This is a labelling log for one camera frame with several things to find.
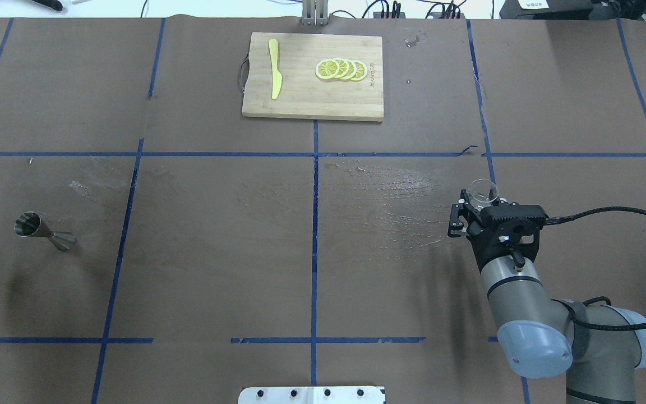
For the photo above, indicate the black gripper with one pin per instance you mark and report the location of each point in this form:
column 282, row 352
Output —
column 480, row 245

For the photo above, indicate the clear glass measuring cup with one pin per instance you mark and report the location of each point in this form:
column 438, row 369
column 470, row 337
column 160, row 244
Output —
column 483, row 192

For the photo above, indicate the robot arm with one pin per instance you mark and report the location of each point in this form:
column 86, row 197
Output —
column 597, row 346

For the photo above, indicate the lemon slice four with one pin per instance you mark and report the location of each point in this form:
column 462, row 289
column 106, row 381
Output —
column 360, row 71

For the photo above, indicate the lemon slice three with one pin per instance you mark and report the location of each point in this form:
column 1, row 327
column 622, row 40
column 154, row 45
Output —
column 352, row 70

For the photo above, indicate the lemon slice two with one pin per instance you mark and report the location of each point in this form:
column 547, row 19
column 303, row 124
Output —
column 344, row 68

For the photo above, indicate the black box with label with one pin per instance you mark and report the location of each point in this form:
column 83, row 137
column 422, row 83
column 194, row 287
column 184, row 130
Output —
column 545, row 10

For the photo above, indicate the lemon slice one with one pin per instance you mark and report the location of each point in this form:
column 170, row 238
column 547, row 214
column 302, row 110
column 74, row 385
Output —
column 327, row 69

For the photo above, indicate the wooden cutting board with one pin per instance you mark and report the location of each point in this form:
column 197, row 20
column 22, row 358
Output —
column 303, row 95

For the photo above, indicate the yellow plastic knife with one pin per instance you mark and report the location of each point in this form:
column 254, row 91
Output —
column 276, row 75

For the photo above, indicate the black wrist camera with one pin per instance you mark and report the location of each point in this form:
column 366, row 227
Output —
column 496, row 215

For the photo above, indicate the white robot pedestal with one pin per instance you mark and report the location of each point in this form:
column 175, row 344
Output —
column 314, row 394

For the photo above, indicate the aluminium frame post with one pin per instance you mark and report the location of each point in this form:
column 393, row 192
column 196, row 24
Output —
column 315, row 12

